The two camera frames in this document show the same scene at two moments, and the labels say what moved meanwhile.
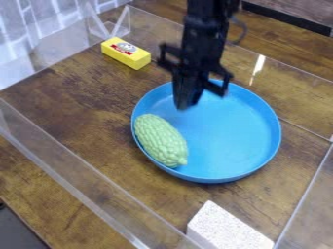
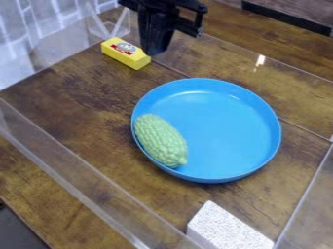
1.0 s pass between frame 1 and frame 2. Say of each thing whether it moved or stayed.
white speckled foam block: stayed
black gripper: moved
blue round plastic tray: stayed
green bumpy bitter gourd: stayed
